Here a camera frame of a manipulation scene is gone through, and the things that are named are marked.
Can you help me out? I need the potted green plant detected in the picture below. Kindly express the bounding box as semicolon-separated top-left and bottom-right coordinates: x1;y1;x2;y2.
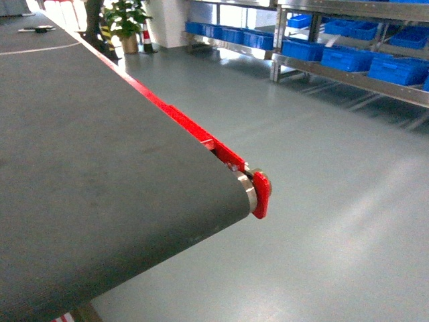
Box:
103;0;151;54

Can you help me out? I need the red white traffic cone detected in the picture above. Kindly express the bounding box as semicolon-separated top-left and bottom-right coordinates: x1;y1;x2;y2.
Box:
141;22;157;54

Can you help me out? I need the steel shelf rack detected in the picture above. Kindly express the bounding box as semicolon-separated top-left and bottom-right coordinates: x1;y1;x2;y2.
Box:
183;1;428;107

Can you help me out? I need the red conveyor side rail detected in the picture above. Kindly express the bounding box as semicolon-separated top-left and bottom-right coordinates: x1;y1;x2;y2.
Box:
78;38;272;219

